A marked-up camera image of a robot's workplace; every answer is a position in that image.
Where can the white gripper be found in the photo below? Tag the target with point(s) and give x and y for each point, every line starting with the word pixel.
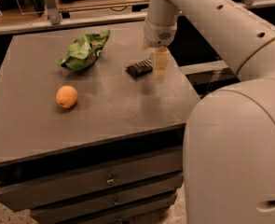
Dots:
pixel 158 34

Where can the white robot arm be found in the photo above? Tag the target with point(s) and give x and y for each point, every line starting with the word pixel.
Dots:
pixel 229 144

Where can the grey low bench beam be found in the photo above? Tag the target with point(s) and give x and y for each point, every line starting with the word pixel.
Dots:
pixel 204 73

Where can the crumpled green chip bag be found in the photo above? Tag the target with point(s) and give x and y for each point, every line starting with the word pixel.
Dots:
pixel 84 51

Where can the orange fruit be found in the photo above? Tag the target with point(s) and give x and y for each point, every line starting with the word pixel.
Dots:
pixel 66 96

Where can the grey metal railing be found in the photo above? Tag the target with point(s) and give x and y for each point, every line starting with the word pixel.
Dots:
pixel 88 11

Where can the grey drawer cabinet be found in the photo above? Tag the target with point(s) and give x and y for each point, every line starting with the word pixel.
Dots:
pixel 116 116

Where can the middle grey drawer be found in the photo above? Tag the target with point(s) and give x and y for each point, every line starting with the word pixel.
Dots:
pixel 109 198

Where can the grey drawer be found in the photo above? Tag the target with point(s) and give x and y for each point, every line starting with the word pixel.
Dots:
pixel 122 213
pixel 109 198
pixel 67 185

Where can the bottom grey drawer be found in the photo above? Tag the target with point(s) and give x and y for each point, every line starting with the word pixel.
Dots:
pixel 122 213

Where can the top grey drawer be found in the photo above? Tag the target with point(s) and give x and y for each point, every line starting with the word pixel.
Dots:
pixel 67 185

